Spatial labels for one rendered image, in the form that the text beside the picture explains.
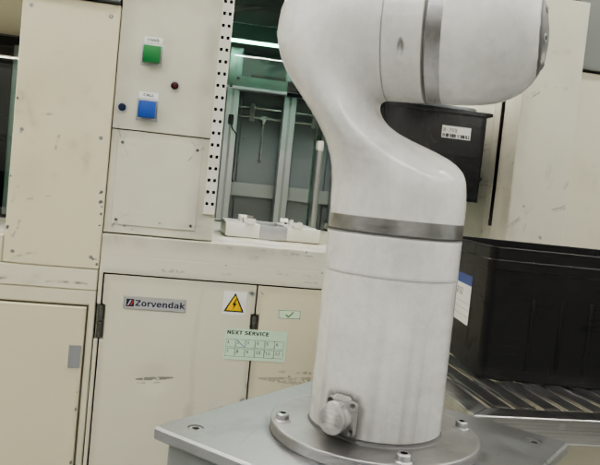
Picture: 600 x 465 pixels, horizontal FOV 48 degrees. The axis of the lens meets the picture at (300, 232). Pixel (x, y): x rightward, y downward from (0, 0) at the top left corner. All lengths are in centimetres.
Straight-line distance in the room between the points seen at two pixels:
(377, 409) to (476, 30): 31
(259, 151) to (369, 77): 160
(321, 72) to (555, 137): 89
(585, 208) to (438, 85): 96
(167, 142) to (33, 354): 46
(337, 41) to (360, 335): 25
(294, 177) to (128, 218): 100
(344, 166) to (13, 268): 86
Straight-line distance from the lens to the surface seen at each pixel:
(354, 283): 57
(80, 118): 130
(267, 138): 220
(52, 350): 133
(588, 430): 83
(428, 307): 57
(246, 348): 132
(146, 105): 128
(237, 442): 60
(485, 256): 92
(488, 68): 58
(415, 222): 56
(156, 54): 129
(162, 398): 134
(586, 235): 152
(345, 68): 59
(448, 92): 60
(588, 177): 152
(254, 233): 149
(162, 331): 131
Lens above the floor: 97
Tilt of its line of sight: 3 degrees down
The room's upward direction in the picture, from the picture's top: 6 degrees clockwise
